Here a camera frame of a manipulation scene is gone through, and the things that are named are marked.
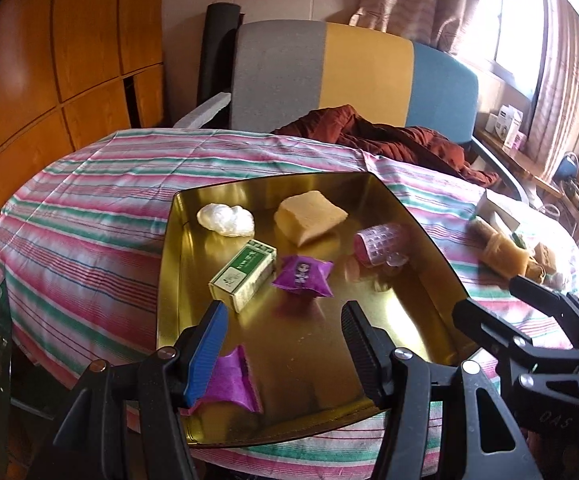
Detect yellow knitted sock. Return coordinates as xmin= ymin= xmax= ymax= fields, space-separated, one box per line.
xmin=525 ymin=243 xmax=557 ymax=284

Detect purple sachet near edge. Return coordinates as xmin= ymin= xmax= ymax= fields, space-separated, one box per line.
xmin=180 ymin=344 xmax=264 ymax=416

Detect large cracker snack packet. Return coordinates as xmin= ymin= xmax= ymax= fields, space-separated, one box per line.
xmin=468 ymin=216 xmax=529 ymax=280

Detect white cardboard box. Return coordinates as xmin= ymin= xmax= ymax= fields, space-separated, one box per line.
xmin=475 ymin=190 xmax=524 ymax=232

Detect wooden side desk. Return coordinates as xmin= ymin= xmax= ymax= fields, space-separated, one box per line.
xmin=474 ymin=127 xmax=579 ymax=241

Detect gold metal tray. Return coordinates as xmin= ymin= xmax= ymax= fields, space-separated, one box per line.
xmin=156 ymin=172 xmax=475 ymax=448

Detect green white small box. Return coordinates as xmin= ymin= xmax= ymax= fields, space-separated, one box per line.
xmin=208 ymin=240 xmax=276 ymax=313

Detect purple sachet packet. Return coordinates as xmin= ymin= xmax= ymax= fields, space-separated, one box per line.
xmin=272 ymin=255 xmax=334 ymax=297

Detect white cotton ball bag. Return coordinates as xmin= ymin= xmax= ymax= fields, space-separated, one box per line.
xmin=196 ymin=203 xmax=255 ymax=237

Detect yellow sponge block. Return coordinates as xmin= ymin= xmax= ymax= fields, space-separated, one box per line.
xmin=274 ymin=191 xmax=348 ymax=247

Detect white product boxes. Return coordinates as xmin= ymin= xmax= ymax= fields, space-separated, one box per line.
xmin=485 ymin=105 xmax=525 ymax=150

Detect rust red jacket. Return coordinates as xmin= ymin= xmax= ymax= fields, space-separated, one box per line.
xmin=273 ymin=105 xmax=500 ymax=188

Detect grey yellow blue armchair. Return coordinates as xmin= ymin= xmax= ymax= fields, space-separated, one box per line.
xmin=175 ymin=20 xmax=528 ymax=203

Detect wooden wardrobe panels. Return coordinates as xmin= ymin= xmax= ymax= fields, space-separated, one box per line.
xmin=0 ymin=0 xmax=166 ymax=208

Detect black rolled mat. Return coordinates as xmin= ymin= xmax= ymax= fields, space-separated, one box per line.
xmin=196 ymin=2 xmax=243 ymax=105

